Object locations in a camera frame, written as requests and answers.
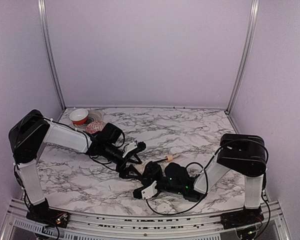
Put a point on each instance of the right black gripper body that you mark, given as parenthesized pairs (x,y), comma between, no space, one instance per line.
(150,178)

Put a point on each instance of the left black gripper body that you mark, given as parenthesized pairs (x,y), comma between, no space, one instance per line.
(126,164)

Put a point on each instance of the cream and black umbrella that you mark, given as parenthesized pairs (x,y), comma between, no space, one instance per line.
(151,168)

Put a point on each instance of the red patterned bowl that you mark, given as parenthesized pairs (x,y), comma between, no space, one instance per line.
(95,126)

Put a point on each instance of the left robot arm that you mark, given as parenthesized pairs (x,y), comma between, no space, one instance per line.
(33,131)

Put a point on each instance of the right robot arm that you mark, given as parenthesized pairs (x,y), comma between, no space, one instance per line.
(244,154)

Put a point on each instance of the orange bowl white inside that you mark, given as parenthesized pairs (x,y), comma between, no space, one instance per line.
(79,116)

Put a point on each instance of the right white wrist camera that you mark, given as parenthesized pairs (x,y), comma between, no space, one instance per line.
(149,191)

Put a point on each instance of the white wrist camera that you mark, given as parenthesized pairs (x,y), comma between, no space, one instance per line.
(149,191)
(133,148)

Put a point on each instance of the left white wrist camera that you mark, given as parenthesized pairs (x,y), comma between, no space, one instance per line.
(133,148)

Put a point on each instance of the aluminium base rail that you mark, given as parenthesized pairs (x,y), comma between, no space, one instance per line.
(92,226)

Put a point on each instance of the left aluminium frame post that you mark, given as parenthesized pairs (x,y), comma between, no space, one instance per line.
(49,53)

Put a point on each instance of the aluminium frame post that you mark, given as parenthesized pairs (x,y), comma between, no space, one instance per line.
(49,53)
(248,42)

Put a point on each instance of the right aluminium frame post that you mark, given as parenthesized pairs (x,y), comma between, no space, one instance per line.
(248,42)

